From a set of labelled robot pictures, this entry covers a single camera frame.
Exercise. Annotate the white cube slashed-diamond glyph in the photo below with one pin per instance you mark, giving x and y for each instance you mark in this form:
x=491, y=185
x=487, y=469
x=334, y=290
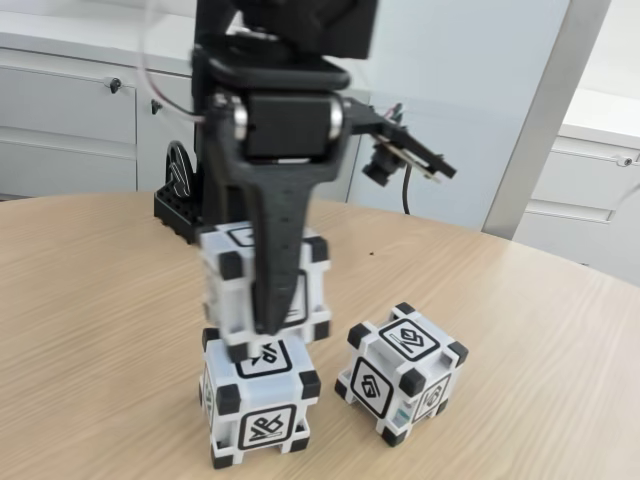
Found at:
x=225, y=295

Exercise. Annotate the white cube stacked-diamond glyph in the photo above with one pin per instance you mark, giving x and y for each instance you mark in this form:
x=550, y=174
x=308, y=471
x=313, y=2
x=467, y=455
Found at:
x=380, y=385

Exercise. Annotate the black table clamp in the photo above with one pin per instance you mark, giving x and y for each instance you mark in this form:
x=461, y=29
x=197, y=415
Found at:
x=175, y=210

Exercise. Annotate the black cabinet lock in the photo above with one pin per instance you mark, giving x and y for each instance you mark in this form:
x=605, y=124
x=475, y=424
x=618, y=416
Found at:
x=116, y=84
x=156, y=105

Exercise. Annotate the white cube crossed-lines glyph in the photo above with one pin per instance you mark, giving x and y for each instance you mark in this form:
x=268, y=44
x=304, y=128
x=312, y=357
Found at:
x=260, y=395

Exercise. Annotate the grey metal pillar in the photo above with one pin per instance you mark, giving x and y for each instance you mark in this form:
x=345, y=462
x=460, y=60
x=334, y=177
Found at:
x=545, y=125

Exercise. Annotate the silver cabinet lock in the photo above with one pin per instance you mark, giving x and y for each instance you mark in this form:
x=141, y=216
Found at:
x=626, y=161

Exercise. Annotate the gripper-mounted camera module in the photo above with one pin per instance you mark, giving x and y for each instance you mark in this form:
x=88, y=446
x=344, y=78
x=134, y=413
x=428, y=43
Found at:
x=400, y=145

